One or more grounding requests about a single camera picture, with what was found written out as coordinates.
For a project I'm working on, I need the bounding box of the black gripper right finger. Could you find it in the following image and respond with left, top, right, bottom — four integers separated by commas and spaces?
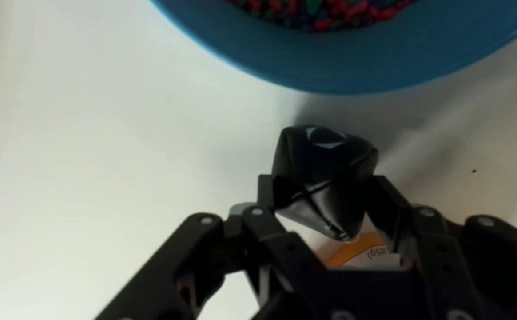
362, 177, 517, 320

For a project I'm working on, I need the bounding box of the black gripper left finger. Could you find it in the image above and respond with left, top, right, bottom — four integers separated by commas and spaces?
94, 173, 330, 320

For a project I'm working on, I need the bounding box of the small black object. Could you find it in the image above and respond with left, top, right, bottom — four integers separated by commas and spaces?
271, 127, 378, 243

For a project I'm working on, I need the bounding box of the blue bowl with candies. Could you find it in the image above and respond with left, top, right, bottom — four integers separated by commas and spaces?
150, 0, 517, 95

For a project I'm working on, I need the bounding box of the orange snack pouch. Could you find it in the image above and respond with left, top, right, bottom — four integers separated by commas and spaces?
314, 214, 403, 273

